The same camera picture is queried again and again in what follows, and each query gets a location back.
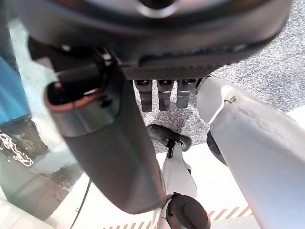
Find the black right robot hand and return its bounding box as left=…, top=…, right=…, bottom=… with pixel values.
left=7, top=0, right=294, bottom=214

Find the dark left robot foot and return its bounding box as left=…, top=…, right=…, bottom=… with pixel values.
left=146, top=124, right=193, bottom=153

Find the silver left robot leg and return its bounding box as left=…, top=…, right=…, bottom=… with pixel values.
left=156, top=140, right=212, bottom=229

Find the silver robot leg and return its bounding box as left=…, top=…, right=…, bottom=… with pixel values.
left=196, top=75, right=305, bottom=229
left=156, top=140, right=212, bottom=229

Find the black object with white print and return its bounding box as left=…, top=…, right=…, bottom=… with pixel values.
left=0, top=118, right=50, bottom=167

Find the blue panel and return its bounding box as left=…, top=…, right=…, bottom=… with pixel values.
left=0, top=56, right=32, bottom=125

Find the silver right robot leg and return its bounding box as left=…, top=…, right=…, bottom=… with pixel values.
left=196, top=75, right=305, bottom=229

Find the thin black cable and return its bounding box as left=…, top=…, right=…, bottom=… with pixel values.
left=71, top=177, right=92, bottom=229

